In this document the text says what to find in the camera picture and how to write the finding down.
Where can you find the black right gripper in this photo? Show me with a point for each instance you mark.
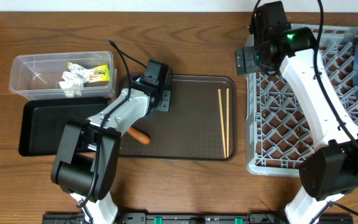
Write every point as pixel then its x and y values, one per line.
pixel 245 63

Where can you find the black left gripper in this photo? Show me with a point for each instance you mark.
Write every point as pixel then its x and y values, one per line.
pixel 166 107

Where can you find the orange carrot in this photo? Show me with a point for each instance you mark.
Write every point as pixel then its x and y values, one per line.
pixel 138 135

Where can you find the wooden chopstick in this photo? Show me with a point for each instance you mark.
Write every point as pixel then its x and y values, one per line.
pixel 222 122

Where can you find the yellow snack wrapper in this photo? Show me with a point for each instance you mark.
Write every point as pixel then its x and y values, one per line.
pixel 90 75

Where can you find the white tissue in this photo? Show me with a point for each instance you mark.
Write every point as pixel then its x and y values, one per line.
pixel 71 85

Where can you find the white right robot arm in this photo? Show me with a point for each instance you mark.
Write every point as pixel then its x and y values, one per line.
pixel 279 49

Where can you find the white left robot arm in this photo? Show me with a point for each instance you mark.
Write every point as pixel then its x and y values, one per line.
pixel 86 160

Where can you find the grey dishwasher rack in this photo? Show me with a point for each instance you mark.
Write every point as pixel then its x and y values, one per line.
pixel 277 134

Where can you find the clear plastic waste bin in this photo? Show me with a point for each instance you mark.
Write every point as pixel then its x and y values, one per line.
pixel 36 77

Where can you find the black waste tray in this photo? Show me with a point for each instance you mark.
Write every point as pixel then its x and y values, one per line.
pixel 43 122

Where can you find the brown serving tray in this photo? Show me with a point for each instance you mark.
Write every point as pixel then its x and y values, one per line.
pixel 191 129

